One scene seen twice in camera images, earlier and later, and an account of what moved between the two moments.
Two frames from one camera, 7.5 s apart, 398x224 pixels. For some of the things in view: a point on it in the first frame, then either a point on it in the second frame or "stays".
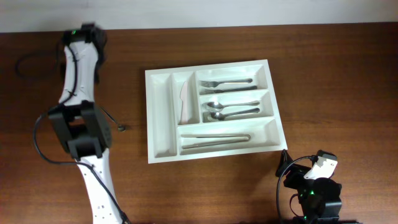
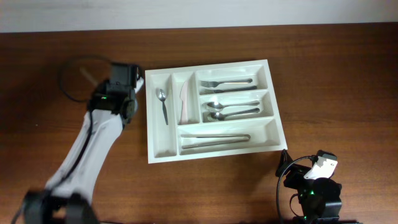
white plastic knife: [183, 96] stays
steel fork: [215, 83] stays
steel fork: [221, 91] stays
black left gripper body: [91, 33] -> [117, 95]
